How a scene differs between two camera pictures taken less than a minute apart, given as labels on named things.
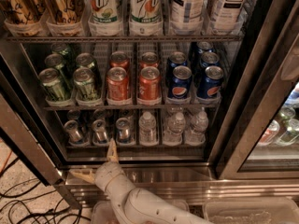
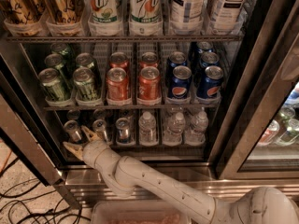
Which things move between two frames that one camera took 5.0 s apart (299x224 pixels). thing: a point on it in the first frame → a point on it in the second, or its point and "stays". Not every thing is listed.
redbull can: (73, 130) stays
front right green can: (84, 84) stays
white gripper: (107, 174) → (92, 151)
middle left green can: (54, 61) stays
